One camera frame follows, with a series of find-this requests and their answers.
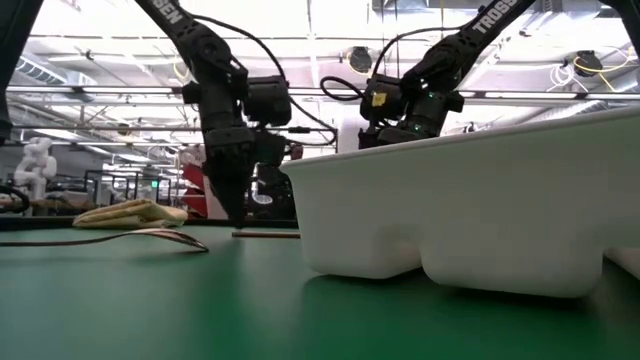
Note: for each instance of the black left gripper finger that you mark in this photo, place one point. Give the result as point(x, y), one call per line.
point(226, 185)
point(246, 185)

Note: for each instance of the copper spoon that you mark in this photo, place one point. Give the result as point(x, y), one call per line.
point(175, 237)

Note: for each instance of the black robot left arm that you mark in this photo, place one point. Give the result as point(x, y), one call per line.
point(200, 45)

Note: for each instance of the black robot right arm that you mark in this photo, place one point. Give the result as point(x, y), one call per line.
point(465, 40)

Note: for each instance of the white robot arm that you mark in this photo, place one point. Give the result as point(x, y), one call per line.
point(35, 165)

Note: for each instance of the black equipment white disc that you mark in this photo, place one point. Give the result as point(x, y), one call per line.
point(275, 200)

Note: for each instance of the red cart pink panel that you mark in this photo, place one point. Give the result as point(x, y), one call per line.
point(192, 185)

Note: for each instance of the white column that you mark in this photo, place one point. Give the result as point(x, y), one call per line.
point(350, 135)

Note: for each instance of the white plastic cutlery tray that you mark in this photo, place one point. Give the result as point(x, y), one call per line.
point(450, 200)

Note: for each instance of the yellow checked folded cloth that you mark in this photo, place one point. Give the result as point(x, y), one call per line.
point(130, 212)

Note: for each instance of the long ceiling light strip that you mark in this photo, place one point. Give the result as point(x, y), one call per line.
point(100, 90)

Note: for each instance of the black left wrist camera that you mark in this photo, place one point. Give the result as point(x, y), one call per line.
point(267, 100)

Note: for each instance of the black gantry frame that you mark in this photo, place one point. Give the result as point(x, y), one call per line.
point(315, 129)

